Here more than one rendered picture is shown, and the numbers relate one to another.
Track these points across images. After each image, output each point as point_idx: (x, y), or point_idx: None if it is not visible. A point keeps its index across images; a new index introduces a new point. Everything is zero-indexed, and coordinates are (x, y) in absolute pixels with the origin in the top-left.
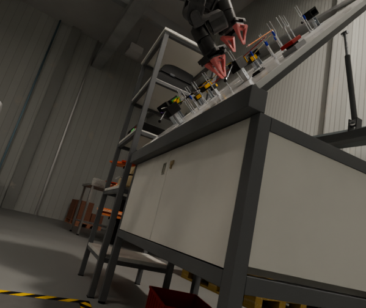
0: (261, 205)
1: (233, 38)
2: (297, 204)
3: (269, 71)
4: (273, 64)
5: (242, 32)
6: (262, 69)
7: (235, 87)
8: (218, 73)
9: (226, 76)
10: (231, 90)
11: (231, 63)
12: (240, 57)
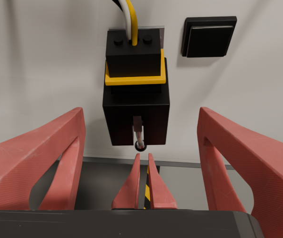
0: None
1: (23, 198)
2: None
3: None
4: None
5: (248, 182)
6: (231, 38)
7: (20, 9)
8: (139, 179)
9: (141, 145)
10: (16, 30)
11: (133, 141)
12: (168, 115)
